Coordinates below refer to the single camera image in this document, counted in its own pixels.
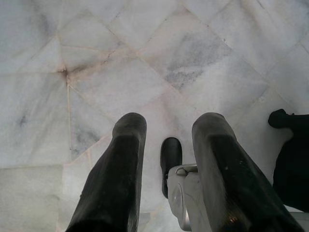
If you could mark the black left robot foot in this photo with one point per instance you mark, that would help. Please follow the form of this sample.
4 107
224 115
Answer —
170 152

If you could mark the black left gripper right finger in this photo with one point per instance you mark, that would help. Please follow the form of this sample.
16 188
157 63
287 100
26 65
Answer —
229 174

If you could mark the large black t-shirt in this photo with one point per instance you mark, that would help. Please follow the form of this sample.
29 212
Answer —
294 164

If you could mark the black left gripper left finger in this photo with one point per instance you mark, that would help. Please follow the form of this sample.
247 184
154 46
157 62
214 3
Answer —
116 174

